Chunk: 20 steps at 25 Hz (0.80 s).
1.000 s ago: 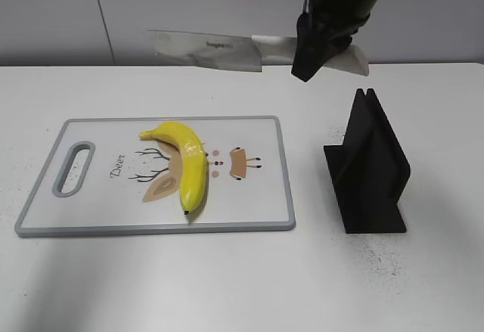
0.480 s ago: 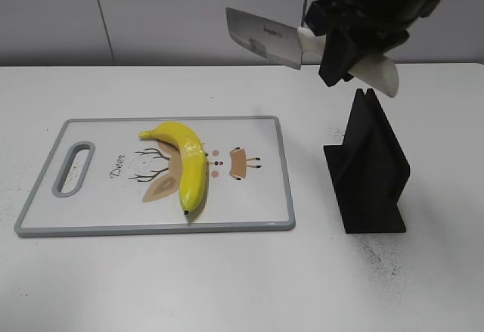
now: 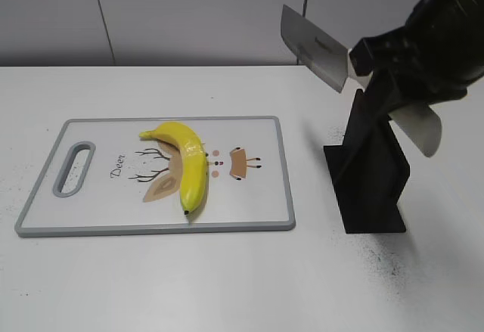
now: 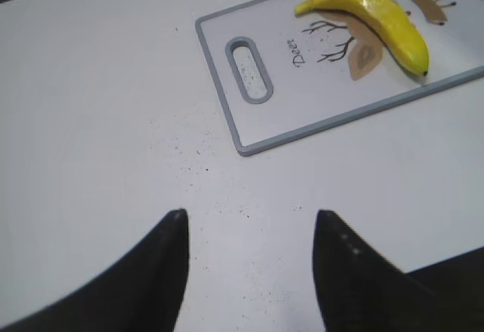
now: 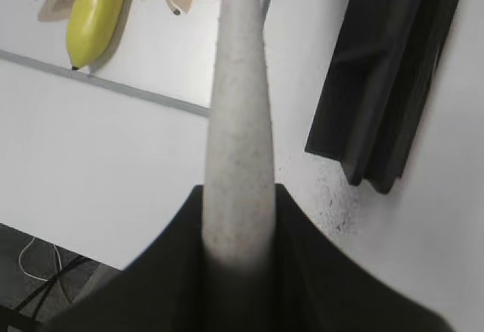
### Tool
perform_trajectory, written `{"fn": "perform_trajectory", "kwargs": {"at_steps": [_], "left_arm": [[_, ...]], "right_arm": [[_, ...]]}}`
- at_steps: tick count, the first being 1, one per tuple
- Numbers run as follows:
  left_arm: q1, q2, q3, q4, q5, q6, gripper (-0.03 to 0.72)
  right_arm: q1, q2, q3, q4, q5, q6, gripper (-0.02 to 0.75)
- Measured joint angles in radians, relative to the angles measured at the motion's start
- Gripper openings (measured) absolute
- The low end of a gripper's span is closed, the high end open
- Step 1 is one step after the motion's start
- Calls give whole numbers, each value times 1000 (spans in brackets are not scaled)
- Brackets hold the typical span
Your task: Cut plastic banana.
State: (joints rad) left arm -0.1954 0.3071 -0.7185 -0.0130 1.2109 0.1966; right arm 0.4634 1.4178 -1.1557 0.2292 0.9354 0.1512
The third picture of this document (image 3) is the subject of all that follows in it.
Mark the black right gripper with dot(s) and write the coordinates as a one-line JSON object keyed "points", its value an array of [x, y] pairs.
{"points": [[440, 45]]}

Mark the white-handled kitchen knife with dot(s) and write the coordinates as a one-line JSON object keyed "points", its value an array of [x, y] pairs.
{"points": [[329, 60]]}

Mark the yellow plastic banana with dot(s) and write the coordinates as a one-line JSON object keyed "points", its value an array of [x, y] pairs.
{"points": [[194, 163]]}

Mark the black knife stand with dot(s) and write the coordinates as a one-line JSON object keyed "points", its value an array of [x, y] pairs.
{"points": [[368, 172]]}

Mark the white grey-rimmed cutting board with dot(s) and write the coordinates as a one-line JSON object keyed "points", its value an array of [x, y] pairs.
{"points": [[101, 179]]}

